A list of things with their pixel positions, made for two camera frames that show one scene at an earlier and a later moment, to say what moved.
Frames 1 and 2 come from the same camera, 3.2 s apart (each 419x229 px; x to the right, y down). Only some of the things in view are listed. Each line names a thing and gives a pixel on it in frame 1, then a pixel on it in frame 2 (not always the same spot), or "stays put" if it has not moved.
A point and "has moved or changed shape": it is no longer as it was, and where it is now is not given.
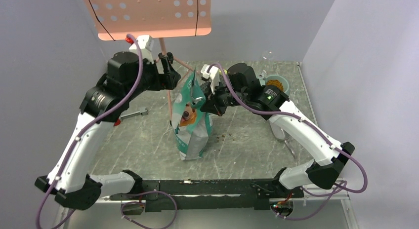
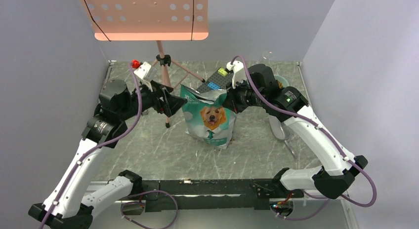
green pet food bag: (190, 124) has moved or changed shape
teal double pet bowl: (283, 81) stays put
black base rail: (205, 195) stays put
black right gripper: (212, 104) → (231, 101)
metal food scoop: (280, 133) stays put
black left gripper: (167, 80) → (170, 104)
